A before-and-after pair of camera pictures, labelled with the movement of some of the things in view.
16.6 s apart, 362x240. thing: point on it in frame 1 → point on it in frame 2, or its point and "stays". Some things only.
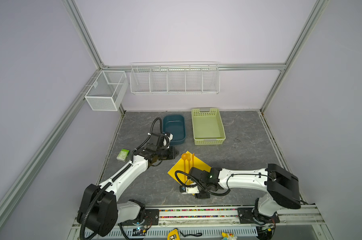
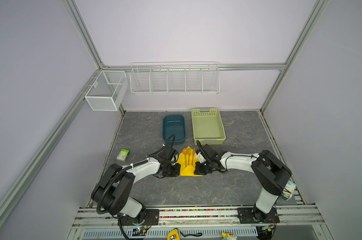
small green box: [123, 155] stays
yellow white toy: [228, 236] stays
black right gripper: [203, 195] → [198, 170]
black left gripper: [172, 155] → [175, 173]
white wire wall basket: [173, 79] stays
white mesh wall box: [107, 90] stays
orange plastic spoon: [184, 156] → [185, 151]
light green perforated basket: [208, 129] stays
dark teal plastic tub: [174, 124] stays
